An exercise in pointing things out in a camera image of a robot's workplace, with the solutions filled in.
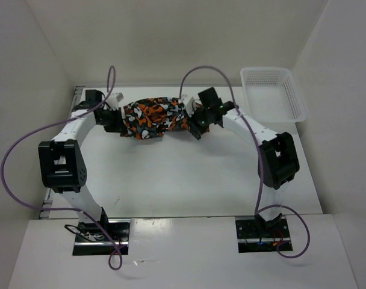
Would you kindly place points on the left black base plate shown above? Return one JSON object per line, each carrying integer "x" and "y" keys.
{"x": 92, "y": 242}

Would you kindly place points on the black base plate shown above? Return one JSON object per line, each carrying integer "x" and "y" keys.
{"x": 92, "y": 242}
{"x": 251, "y": 240}

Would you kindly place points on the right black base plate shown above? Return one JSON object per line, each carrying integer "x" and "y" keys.
{"x": 251, "y": 240}

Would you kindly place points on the orange camouflage shorts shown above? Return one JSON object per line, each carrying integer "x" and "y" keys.
{"x": 153, "y": 117}

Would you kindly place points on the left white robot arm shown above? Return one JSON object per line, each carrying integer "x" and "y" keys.
{"x": 63, "y": 168}

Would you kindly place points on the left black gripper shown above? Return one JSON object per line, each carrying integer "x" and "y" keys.
{"x": 118, "y": 126}

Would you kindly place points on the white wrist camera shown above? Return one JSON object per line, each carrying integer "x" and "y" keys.
{"x": 190, "y": 104}
{"x": 112, "y": 102}

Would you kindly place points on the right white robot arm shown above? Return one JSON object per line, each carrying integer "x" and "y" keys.
{"x": 277, "y": 157}

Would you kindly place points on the white plastic basket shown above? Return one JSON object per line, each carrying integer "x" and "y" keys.
{"x": 272, "y": 97}

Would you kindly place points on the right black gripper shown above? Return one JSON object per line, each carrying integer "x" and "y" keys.
{"x": 195, "y": 127}

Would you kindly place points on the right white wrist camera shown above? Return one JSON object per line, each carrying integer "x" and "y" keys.
{"x": 190, "y": 104}

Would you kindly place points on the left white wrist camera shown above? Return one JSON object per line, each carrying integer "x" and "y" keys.
{"x": 112, "y": 102}

